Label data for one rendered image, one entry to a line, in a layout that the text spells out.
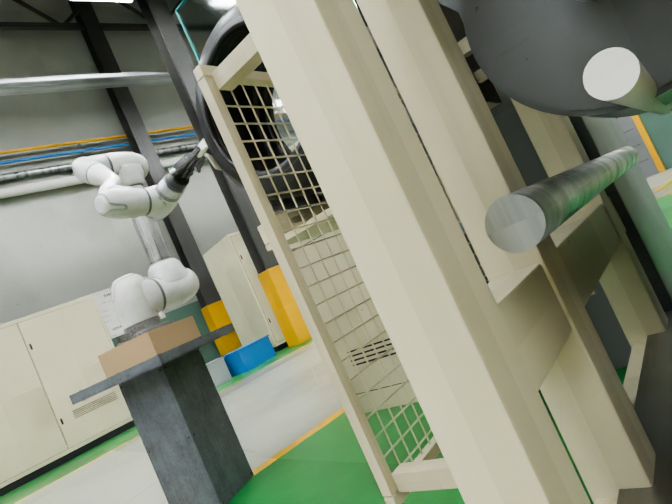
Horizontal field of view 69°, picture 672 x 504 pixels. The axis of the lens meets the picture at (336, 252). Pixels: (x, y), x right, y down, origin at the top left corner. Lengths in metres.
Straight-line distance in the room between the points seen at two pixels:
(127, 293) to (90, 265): 7.43
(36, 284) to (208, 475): 7.59
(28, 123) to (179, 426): 8.91
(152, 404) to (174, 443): 0.18
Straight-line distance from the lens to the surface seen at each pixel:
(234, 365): 7.09
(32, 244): 9.66
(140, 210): 1.87
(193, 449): 2.15
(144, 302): 2.23
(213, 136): 1.53
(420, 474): 0.74
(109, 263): 9.71
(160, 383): 2.14
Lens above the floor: 0.63
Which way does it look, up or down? 3 degrees up
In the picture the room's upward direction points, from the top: 24 degrees counter-clockwise
